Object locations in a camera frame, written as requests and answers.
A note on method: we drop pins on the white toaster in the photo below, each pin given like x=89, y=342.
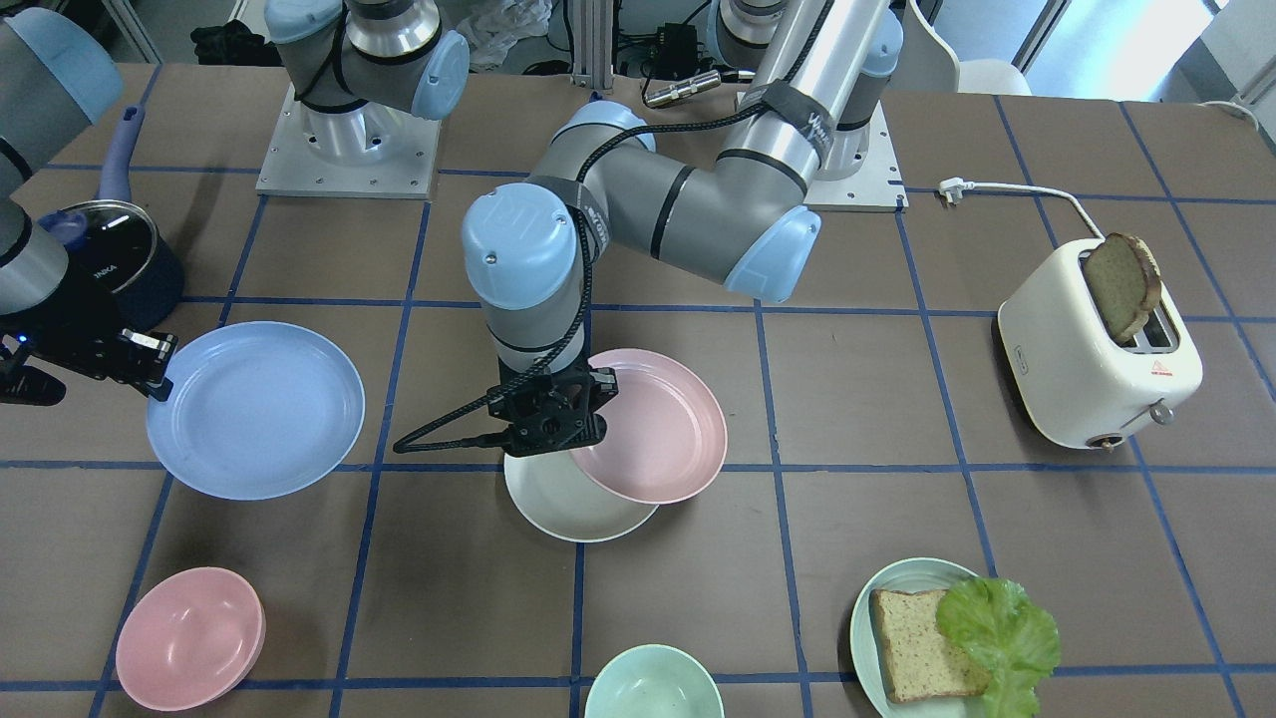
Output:
x=1080, y=388

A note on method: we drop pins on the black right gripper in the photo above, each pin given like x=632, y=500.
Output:
x=68, y=321

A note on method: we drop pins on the green lettuce leaf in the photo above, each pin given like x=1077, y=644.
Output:
x=996, y=624

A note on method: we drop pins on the pink plate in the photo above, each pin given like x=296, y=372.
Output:
x=666, y=437

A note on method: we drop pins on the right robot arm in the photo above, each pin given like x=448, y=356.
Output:
x=84, y=287

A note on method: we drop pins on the green plate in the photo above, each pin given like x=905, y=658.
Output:
x=914, y=574

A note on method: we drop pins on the bread slice in toaster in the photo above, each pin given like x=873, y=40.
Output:
x=1125, y=284

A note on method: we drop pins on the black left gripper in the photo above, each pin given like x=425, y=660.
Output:
x=601, y=388

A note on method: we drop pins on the white plate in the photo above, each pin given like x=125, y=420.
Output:
x=558, y=498

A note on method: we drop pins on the blue pot with lid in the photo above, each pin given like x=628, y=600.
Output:
x=117, y=241

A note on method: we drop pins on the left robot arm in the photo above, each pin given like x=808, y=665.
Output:
x=724, y=199

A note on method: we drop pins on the bread slice on plate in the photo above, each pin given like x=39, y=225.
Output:
x=919, y=661

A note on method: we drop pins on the blue plate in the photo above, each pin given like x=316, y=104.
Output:
x=257, y=410

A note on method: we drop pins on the pink bowl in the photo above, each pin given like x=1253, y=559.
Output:
x=190, y=639

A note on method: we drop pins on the green bowl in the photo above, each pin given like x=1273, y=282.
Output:
x=654, y=680

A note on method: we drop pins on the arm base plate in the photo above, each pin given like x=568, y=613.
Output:
x=874, y=182
x=371, y=152

